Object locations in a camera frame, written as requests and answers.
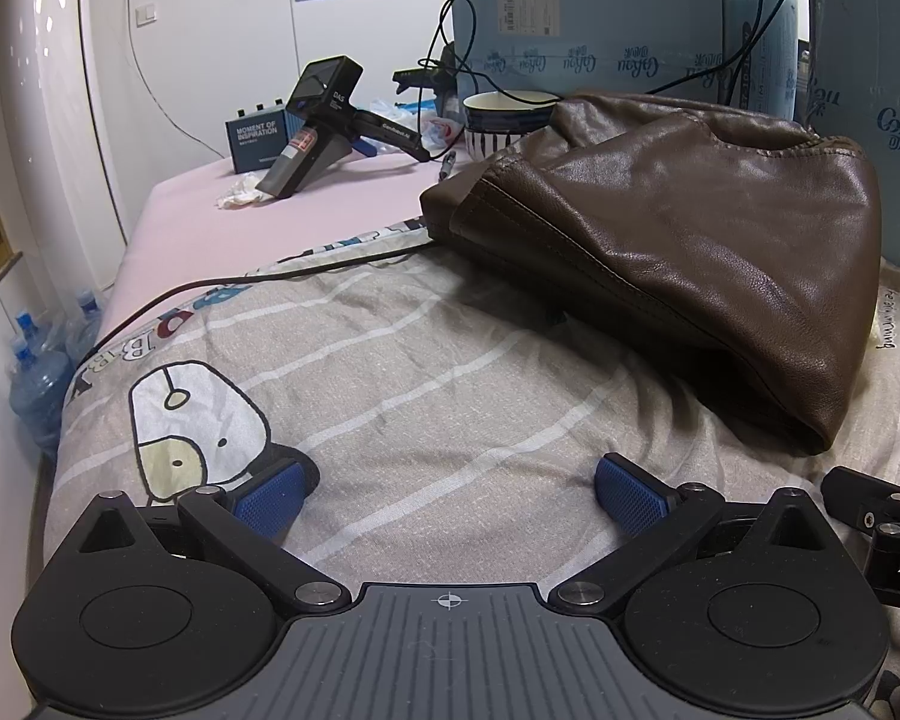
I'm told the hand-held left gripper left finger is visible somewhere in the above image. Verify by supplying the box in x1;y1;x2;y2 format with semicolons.
67;457;350;616

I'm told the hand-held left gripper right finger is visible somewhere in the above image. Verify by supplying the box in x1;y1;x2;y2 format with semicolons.
547;454;833;616

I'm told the brown leather jacket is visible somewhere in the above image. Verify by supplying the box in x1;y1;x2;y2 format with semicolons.
418;92;882;456

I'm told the grey cartoon printed blanket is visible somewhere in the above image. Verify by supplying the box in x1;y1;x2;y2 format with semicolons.
45;214;900;720

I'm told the blue water jug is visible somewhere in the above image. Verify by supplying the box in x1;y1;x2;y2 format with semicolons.
64;289;107;368
11;311;68;365
7;337;76;458

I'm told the pink bed sheet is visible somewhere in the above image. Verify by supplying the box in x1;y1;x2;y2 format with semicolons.
94;142;451;350

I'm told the crumpled white tissue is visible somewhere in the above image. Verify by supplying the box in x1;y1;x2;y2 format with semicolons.
212;171;271;209

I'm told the spare hand-held gripper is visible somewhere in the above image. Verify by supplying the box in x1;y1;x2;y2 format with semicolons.
257;56;432;201

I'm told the small dark blue box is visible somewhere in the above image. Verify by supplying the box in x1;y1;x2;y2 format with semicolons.
223;100;290;173

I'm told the blue striped ceramic bowl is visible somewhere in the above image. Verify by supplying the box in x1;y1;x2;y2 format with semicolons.
461;90;563;164

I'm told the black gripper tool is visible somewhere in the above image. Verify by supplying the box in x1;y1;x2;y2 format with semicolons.
392;64;458;113

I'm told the blue printed cardboard box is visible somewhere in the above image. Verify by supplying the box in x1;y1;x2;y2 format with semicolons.
799;0;900;278
448;0;809;125

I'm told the white standing air conditioner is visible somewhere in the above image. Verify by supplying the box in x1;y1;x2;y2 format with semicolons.
0;0;132;308

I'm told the thin black cable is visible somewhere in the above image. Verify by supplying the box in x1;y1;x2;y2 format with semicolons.
82;238;440;368

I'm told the looped black cable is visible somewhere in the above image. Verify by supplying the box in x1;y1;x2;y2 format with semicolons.
418;0;541;102

